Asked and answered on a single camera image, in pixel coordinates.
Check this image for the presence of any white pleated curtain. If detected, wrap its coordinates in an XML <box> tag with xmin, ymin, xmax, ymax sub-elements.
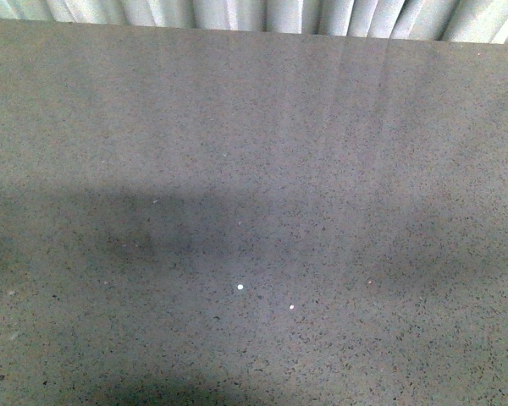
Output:
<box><xmin>0</xmin><ymin>0</ymin><xmax>508</xmax><ymax>45</ymax></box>

